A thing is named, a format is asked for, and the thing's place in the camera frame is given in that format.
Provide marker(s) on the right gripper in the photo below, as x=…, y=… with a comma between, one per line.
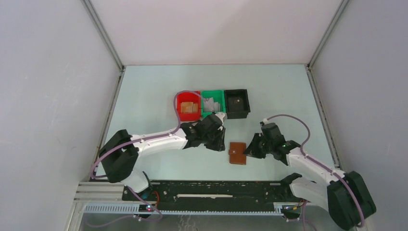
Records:
x=251, y=150

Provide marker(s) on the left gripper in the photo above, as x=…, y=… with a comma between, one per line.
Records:
x=219, y=145

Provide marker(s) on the brown leather card holder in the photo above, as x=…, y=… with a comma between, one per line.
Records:
x=236, y=155

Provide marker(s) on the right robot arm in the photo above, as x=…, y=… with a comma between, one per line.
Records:
x=344, y=195

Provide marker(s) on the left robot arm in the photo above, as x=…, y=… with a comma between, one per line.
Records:
x=119, y=155

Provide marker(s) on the white cards in green bin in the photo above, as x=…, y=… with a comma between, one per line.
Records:
x=210, y=105

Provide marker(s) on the orange cards in red bin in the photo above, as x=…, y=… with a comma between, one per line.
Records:
x=188, y=107

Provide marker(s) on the black plastic bin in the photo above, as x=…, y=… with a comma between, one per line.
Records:
x=237, y=93

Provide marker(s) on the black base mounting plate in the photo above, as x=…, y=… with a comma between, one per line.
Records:
x=222, y=196

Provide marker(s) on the green plastic bin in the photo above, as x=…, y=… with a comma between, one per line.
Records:
x=218, y=95

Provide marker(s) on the red plastic bin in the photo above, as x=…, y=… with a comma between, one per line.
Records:
x=189, y=97

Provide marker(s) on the aluminium frame rails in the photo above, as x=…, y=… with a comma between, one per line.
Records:
x=96, y=197

